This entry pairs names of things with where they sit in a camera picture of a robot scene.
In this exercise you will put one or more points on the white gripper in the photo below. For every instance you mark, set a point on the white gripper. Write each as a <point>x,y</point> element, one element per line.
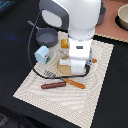
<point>79,51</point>

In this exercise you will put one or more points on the low grey pot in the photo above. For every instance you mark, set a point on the low grey pot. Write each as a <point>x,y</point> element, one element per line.
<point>46,36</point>

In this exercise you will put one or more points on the light blue milk carton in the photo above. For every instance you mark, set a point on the light blue milk carton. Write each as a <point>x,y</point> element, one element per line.
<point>42,55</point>

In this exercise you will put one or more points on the brown toy sausage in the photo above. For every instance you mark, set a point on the brown toy sausage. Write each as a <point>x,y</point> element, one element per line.
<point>53,85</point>

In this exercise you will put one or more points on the yellow toy bread loaf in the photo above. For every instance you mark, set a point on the yellow toy bread loaf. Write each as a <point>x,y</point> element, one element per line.
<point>64,43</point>

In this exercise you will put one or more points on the white and blue toy fish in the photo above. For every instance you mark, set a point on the white and blue toy fish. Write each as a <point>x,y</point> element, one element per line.
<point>65,62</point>

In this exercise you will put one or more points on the tall grey pot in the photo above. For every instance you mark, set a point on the tall grey pot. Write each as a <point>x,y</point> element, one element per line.
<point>102,14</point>

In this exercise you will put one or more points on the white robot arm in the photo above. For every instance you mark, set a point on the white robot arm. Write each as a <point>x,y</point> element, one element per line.
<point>79,18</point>

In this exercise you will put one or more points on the round beige plate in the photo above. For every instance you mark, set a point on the round beige plate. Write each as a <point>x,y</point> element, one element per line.
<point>63,70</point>

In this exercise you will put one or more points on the woven beige placemat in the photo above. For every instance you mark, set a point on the woven beige placemat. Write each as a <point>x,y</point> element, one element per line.
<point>70,103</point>

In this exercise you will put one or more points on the beige bowl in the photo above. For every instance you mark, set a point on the beige bowl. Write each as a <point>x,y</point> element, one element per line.
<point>123,16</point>

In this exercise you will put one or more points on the fork with wooden handle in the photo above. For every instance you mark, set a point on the fork with wooden handle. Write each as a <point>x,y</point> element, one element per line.
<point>71,82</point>

